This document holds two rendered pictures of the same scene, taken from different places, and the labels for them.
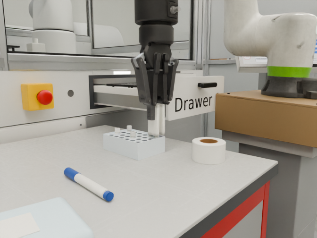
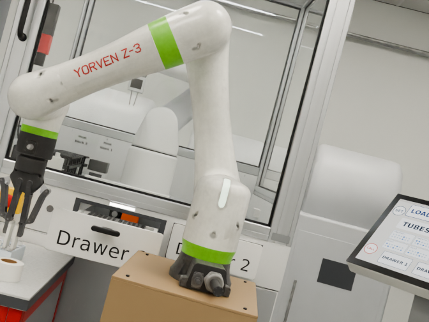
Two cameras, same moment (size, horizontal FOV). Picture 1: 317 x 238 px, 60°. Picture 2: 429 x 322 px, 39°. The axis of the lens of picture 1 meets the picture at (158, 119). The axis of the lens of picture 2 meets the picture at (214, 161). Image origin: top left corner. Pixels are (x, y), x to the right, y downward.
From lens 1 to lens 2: 1.42 m
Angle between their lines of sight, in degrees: 46
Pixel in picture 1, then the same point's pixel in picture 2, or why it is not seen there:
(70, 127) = (37, 241)
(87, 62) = (79, 184)
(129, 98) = not seen: hidden behind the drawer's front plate
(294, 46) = (191, 215)
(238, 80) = not seen: outside the picture
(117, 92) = not seen: hidden behind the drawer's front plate
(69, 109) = (43, 223)
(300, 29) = (198, 195)
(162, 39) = (19, 167)
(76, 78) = (60, 195)
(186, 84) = (81, 222)
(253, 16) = (207, 172)
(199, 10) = (299, 157)
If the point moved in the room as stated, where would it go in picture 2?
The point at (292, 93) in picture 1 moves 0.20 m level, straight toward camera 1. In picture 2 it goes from (174, 271) to (88, 254)
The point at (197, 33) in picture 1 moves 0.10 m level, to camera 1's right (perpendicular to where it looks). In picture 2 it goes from (288, 190) to (313, 196)
